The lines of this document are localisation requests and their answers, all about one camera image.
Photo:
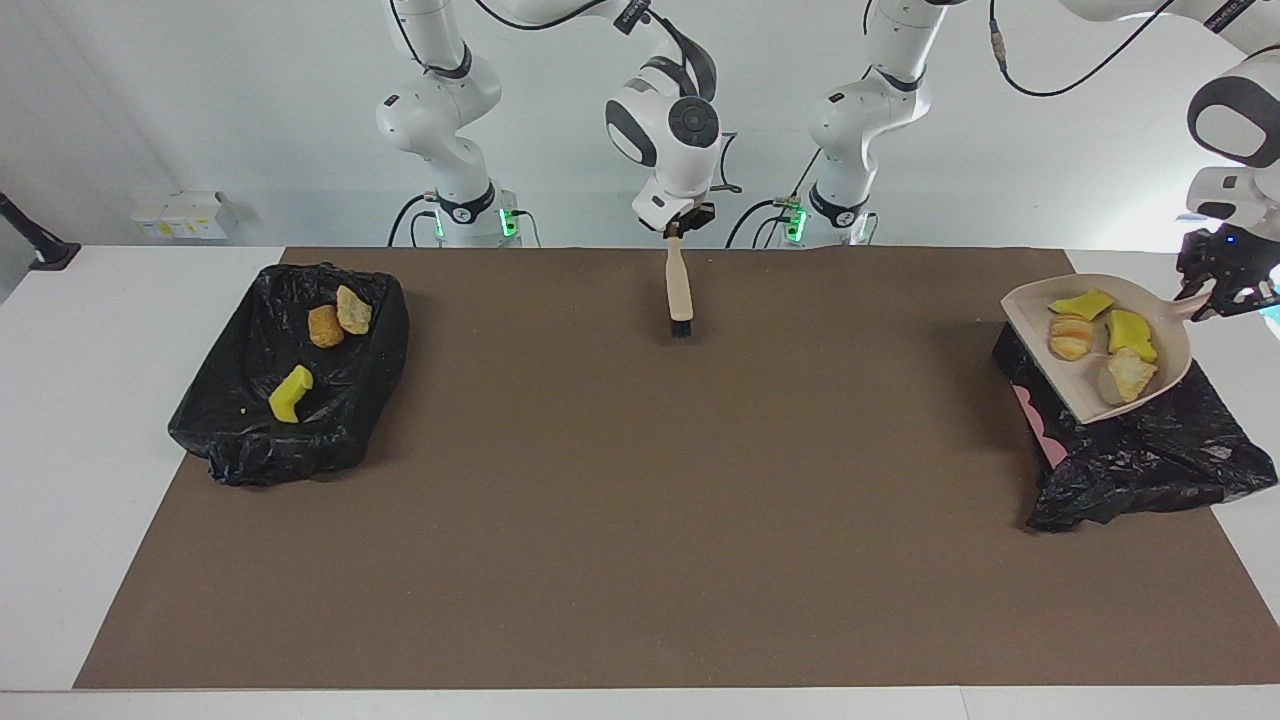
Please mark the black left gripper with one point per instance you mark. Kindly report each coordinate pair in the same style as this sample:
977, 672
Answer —
1232, 250

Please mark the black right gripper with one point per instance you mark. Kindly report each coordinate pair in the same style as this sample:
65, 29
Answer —
688, 215

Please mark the beige brush black bristles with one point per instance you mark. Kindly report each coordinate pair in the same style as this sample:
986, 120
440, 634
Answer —
679, 285

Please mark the yellow sponge piece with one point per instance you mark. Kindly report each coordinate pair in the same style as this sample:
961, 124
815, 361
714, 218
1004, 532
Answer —
290, 394
1130, 335

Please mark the striped croissant piece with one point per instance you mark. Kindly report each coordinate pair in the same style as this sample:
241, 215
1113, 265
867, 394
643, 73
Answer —
353, 310
1070, 337
1130, 376

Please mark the green and yellow sponge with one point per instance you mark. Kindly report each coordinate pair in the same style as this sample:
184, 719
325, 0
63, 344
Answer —
1080, 303

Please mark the beige plastic dustpan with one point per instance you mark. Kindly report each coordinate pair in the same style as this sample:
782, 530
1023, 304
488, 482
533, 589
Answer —
1025, 315

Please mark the round brown bread roll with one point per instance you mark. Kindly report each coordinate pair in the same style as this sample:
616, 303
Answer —
325, 327

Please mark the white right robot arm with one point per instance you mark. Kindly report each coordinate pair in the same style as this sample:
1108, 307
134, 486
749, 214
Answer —
675, 130

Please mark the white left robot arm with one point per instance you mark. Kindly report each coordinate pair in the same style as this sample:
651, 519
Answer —
860, 120

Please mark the crumpled black trash bag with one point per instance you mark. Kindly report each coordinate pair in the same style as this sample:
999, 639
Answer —
1150, 460

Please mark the pink bin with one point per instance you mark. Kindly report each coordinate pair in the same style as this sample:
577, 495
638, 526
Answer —
1040, 430

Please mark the black bag lined bin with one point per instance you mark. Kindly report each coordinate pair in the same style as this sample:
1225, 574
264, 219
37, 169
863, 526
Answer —
300, 440

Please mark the brown table mat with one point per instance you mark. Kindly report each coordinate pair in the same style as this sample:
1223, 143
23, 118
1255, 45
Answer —
640, 600

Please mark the white wall socket box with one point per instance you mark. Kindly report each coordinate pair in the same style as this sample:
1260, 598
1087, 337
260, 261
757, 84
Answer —
180, 215

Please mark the black camera stand base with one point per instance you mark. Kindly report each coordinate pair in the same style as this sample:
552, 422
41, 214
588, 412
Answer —
40, 248

